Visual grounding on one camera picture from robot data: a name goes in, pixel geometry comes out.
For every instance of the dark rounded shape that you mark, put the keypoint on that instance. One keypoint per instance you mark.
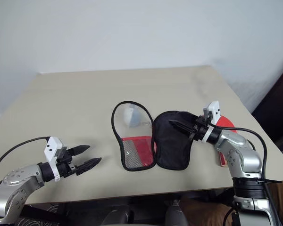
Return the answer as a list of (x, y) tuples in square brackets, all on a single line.
[(175, 214), (116, 215)]

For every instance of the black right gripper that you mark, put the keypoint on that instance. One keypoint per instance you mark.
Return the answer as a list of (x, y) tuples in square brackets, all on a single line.
[(199, 128)]

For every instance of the red object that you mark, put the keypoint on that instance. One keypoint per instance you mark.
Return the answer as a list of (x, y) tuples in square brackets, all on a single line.
[(226, 123)]

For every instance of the black box with orange tag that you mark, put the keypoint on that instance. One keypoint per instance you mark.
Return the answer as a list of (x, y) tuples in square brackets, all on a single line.
[(273, 110)]

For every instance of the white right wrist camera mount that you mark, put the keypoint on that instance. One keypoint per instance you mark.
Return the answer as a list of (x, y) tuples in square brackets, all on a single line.
[(214, 109)]

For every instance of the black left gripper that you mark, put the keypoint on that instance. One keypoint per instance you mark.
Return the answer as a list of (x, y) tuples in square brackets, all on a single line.
[(66, 167)]

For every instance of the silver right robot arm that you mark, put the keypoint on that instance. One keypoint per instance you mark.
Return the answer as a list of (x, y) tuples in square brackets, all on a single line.
[(247, 157)]

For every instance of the brown cushion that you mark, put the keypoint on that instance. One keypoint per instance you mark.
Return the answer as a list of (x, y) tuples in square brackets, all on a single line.
[(207, 213)]

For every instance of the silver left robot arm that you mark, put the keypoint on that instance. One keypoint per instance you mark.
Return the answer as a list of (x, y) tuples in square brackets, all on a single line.
[(14, 179)]

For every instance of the dark patterned floor mat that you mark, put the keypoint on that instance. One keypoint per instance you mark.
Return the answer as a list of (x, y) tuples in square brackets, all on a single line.
[(42, 214)]

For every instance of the black mesh zipper pouch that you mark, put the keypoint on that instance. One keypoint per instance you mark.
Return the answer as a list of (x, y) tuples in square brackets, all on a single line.
[(169, 146)]

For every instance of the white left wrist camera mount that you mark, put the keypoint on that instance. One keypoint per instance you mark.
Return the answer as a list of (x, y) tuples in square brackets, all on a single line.
[(52, 147)]

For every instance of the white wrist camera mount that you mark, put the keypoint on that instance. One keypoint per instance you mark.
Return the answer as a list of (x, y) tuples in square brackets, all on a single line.
[(214, 109), (52, 147)]

